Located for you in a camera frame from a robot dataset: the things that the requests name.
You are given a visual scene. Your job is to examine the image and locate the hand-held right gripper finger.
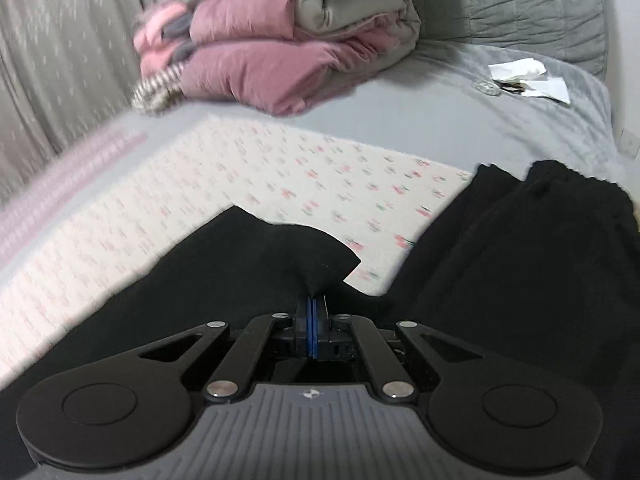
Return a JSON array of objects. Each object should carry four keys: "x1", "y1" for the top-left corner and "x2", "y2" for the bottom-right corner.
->
[
  {"x1": 312, "y1": 296, "x2": 484, "y2": 402},
  {"x1": 137, "y1": 297, "x2": 314, "y2": 404}
]

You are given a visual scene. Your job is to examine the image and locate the black pants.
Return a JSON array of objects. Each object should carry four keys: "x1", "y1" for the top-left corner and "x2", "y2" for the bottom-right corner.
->
[{"x1": 0, "y1": 160, "x2": 640, "y2": 480}]

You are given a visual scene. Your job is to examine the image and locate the cherry print white cloth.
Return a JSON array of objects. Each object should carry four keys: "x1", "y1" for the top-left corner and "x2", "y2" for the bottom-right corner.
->
[{"x1": 0, "y1": 112, "x2": 476, "y2": 386}]

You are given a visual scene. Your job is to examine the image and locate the striped grey white cloth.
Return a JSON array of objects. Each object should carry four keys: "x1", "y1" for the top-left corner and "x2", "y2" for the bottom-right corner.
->
[{"x1": 131, "y1": 64, "x2": 185, "y2": 112}]

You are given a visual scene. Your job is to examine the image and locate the pink striped cloth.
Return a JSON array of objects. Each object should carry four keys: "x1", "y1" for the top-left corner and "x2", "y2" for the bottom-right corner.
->
[{"x1": 0, "y1": 127, "x2": 148, "y2": 258}]

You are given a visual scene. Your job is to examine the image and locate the folded pink and grey comforter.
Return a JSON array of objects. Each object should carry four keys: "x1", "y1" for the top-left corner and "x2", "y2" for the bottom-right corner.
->
[{"x1": 180, "y1": 0, "x2": 423, "y2": 116}]

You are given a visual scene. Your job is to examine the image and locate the pink and grey plush clothing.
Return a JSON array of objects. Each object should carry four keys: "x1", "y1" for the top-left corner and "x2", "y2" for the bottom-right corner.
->
[{"x1": 134, "y1": 0, "x2": 197, "y2": 75}]

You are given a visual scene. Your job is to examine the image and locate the white crumpled paper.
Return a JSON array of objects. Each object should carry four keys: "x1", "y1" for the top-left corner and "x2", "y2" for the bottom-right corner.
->
[{"x1": 487, "y1": 58, "x2": 572, "y2": 107}]

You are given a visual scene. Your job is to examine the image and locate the grey star pattern curtain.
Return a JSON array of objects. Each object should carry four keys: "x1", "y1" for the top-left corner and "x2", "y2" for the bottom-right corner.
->
[{"x1": 0, "y1": 0, "x2": 156, "y2": 201}]

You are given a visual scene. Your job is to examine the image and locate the grey quilted pillow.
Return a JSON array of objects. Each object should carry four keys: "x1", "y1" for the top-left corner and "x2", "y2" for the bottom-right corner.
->
[{"x1": 395, "y1": 0, "x2": 608, "y2": 81}]

